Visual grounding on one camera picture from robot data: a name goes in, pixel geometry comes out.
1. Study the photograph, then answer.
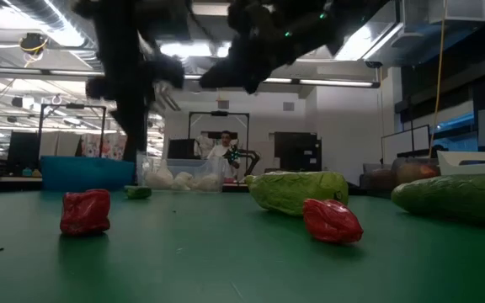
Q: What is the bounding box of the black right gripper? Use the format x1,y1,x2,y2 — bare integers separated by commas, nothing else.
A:
200,0,340,95

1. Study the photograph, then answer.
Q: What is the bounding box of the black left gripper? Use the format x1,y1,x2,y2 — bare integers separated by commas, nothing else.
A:
85,56,186,163

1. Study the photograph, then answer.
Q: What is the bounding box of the small green bell pepper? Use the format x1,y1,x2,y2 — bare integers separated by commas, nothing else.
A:
123,184,153,200

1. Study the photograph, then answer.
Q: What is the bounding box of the small red bell pepper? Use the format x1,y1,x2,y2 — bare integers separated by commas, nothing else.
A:
59,188,112,236
302,198,365,244

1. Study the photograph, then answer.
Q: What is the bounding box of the light green cucumber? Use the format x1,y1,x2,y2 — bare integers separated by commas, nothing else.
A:
244,170,350,218

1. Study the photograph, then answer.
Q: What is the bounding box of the red and yellow apple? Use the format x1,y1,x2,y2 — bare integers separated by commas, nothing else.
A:
396,162,440,186

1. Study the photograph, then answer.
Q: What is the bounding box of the dark green cucumber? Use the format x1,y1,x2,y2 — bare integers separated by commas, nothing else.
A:
391,173,485,231

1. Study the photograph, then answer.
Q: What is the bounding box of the black computer monitor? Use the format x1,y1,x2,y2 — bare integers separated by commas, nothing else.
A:
166,138,196,160
6,130,40,165

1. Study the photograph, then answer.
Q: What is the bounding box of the dark blue plastic basket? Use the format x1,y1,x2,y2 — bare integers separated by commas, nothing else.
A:
40,156,136,193

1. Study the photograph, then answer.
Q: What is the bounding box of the person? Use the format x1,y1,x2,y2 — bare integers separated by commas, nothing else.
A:
206,130,243,178

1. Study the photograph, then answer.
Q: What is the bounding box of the clear plastic basket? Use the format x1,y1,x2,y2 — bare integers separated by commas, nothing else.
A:
136,153,227,194

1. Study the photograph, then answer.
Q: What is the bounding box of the long ceiling light strip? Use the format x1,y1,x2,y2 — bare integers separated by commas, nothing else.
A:
0,66,381,89

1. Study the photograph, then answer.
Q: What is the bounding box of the black monitor cabinet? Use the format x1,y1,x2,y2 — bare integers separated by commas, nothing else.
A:
274,131,322,172

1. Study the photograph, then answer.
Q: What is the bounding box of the green table mat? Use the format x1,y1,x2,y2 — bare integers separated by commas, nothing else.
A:
0,189,485,303

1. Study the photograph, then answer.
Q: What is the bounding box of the smoked translucent plastic basket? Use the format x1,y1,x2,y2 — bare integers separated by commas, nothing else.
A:
360,157,441,199

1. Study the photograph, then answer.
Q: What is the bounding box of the black metal frame stand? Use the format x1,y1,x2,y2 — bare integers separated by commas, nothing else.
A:
38,103,108,159
188,110,251,169

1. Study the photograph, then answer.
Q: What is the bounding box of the black ceiling cable reel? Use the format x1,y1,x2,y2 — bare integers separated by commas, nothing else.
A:
19,32,49,56

